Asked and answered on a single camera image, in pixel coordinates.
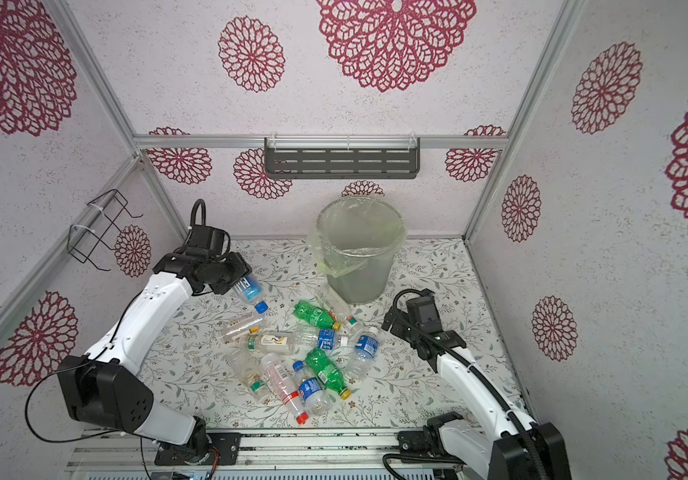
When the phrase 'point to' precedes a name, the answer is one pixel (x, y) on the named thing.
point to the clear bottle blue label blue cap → (312, 392)
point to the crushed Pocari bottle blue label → (306, 337)
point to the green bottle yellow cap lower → (328, 372)
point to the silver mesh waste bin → (369, 283)
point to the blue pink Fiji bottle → (249, 290)
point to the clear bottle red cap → (284, 384)
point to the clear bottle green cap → (247, 367)
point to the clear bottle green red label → (337, 306)
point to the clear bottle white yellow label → (271, 342)
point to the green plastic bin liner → (352, 232)
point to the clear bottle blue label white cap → (365, 353)
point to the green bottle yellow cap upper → (316, 316)
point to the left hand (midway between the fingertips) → (245, 278)
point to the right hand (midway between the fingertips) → (398, 317)
